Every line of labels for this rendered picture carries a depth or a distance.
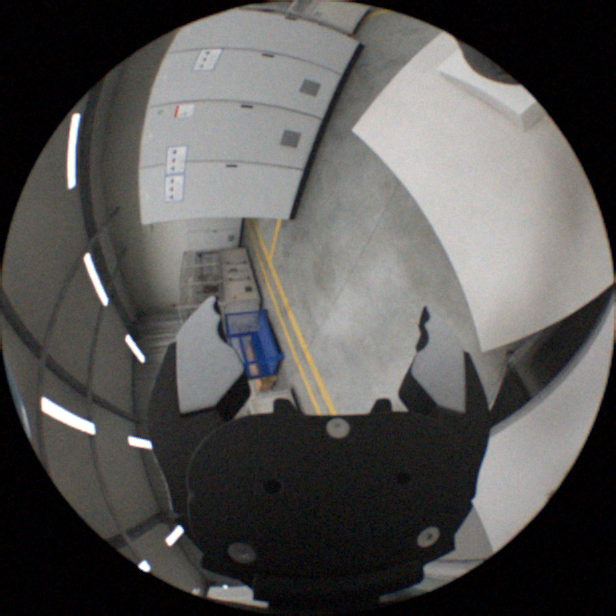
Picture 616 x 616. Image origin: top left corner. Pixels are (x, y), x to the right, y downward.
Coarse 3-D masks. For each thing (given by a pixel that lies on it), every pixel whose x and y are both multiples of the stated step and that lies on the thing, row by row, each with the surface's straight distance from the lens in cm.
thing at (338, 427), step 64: (256, 448) 5; (320, 448) 5; (384, 448) 5; (448, 448) 6; (192, 512) 5; (256, 512) 5; (320, 512) 5; (384, 512) 5; (448, 512) 6; (256, 576) 5; (320, 576) 5; (384, 576) 6
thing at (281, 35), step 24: (192, 24) 322; (216, 24) 313; (240, 24) 309; (264, 24) 310; (288, 24) 316; (312, 24) 327; (192, 48) 294; (240, 48) 286; (264, 48) 287; (288, 48) 293; (312, 48) 303; (336, 48) 318; (360, 48) 344; (336, 72) 305
